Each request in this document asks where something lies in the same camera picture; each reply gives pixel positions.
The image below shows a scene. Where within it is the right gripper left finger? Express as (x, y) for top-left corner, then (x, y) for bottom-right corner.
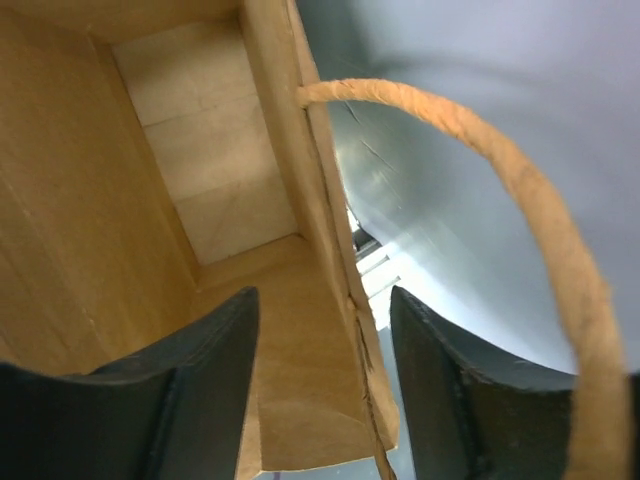
(1, 287), (260, 479)

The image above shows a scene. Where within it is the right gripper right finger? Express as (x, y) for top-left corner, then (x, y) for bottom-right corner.
(390, 287), (639, 479)

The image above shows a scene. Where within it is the green paper bag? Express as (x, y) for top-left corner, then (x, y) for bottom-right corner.
(1, 1), (639, 479)

